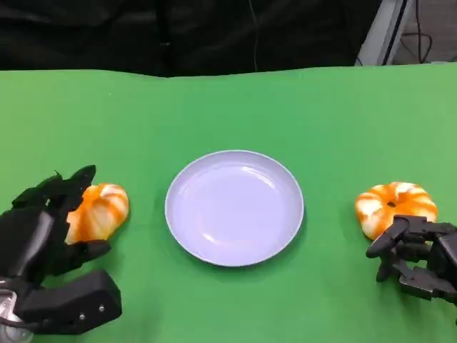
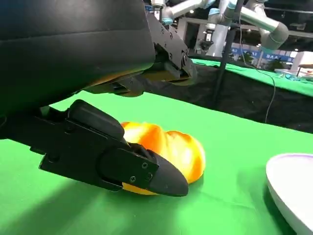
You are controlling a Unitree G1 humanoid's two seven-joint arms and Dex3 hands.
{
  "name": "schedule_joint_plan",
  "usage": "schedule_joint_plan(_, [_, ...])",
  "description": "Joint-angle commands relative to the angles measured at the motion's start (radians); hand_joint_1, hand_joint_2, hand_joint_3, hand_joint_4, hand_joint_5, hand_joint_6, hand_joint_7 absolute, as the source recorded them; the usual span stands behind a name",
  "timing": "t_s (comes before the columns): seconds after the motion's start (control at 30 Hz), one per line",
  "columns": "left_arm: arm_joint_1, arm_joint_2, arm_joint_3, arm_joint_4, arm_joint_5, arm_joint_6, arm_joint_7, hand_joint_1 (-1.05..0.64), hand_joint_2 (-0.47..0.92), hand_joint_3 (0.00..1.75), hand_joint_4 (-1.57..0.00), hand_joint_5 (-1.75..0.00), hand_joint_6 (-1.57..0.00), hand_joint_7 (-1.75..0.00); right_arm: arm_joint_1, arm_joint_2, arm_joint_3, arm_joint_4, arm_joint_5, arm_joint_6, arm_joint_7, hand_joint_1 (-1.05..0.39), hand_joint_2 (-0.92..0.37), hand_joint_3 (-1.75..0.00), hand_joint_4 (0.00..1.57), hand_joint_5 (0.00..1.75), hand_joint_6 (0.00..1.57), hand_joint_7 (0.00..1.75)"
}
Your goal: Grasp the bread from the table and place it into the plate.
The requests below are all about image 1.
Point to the lilac plate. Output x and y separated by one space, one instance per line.
232 211

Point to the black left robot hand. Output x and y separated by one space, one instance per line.
28 236

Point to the green table cloth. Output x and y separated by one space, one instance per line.
228 114

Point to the black drape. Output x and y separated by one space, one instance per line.
107 32

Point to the orange white toy bread roll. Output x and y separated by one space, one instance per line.
100 211
396 200

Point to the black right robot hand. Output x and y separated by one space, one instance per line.
439 257

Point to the grey white frame post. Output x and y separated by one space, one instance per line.
387 32

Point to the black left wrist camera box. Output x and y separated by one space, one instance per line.
78 303

